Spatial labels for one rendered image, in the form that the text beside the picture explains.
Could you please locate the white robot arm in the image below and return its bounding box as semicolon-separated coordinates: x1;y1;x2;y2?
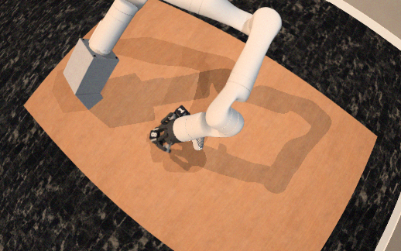
88;0;282;150

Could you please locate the black calendar cube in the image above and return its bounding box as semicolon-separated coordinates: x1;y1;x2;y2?
175;105;187;117
149;130;160;140

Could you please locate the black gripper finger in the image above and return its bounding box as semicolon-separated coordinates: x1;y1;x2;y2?
154;112;177;132
151;132;172;153

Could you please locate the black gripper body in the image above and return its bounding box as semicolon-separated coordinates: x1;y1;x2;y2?
164;119;182;145

